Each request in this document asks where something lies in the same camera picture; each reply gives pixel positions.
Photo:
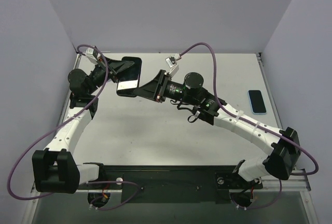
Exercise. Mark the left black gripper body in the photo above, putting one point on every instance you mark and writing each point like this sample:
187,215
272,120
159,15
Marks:
110,68

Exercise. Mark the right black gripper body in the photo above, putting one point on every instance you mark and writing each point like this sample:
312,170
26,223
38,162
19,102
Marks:
161,86

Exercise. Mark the black phone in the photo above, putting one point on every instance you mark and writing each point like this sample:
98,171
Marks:
130,78

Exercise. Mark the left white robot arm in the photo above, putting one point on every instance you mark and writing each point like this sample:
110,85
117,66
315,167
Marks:
54,168

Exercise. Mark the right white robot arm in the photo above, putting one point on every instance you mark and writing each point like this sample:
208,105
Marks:
280,147

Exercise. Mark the phone in blue case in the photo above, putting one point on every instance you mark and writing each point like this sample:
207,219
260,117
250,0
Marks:
257,102

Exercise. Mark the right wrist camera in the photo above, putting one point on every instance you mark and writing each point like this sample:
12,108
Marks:
172,63

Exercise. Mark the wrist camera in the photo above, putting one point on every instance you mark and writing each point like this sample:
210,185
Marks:
92,54
172,63

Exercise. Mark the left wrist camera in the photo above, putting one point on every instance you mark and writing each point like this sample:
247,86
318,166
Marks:
92,54

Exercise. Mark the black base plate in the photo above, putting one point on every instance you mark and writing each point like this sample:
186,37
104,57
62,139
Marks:
172,184

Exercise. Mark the aluminium rail frame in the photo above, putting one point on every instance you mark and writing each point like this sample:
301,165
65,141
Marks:
285,180

